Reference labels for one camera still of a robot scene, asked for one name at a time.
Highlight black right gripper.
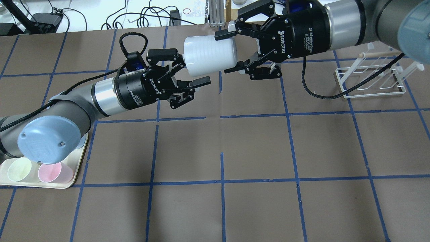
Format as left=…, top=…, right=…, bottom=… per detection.
left=214, top=0, right=330, bottom=80

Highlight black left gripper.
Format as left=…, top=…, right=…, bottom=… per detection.
left=115, top=49, right=211, bottom=110

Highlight white translucent plastic cup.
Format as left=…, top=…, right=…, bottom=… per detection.
left=183, top=35, right=238, bottom=77

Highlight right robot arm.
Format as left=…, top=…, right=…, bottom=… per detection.
left=215, top=0, right=430, bottom=80

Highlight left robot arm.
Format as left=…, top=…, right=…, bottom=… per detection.
left=0, top=49, right=211, bottom=164

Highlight blue cup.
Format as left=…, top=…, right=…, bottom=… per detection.
left=75, top=133, right=88, bottom=150

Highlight pink cup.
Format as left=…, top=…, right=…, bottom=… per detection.
left=37, top=162, right=74, bottom=184

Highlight pale green cup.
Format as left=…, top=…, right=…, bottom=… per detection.
left=7, top=157, right=40, bottom=183

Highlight wooden board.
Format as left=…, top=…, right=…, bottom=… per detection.
left=224, top=0, right=247, bottom=23

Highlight black power adapter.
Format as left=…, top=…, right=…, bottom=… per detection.
left=169, top=10, right=181, bottom=26

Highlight cream plastic tray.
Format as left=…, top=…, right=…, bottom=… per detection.
left=0, top=138, right=88, bottom=189

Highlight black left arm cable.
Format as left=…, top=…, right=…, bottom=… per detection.
left=0, top=32, right=149, bottom=132

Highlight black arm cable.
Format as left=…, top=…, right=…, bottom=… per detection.
left=302, top=52, right=405, bottom=100
left=0, top=32, right=149, bottom=132

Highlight aluminium frame post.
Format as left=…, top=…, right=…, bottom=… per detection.
left=207, top=0, right=226, bottom=27

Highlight black cables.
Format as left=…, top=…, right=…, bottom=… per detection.
left=67, top=0, right=202, bottom=31

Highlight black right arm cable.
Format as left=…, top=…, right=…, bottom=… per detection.
left=302, top=52, right=405, bottom=100

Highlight white wire cup rack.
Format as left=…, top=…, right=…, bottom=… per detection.
left=333, top=42, right=425, bottom=99

